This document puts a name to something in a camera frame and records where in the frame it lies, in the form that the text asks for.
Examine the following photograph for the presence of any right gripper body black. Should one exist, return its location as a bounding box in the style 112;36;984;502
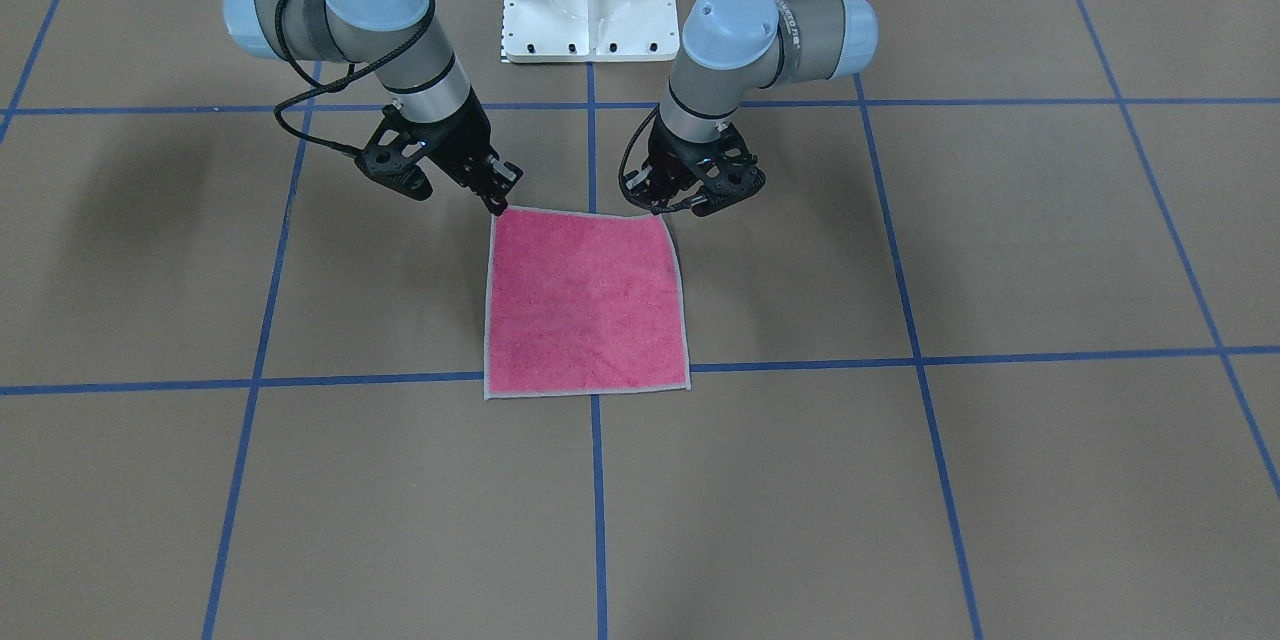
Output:
396;99;504;195

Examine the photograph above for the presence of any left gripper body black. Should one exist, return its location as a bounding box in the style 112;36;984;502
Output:
639;119;746;204

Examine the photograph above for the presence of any pink and grey towel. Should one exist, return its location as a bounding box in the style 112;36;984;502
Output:
483;206;691;399

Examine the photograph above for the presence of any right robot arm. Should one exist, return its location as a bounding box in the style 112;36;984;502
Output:
221;0;522;216

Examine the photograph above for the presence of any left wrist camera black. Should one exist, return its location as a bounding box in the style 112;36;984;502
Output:
691;151;765;218

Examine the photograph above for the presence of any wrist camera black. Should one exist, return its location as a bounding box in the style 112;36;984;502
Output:
355;122;433;201
691;151;765;218

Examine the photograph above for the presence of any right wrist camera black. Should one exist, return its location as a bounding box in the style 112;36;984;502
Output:
355;122;433;201

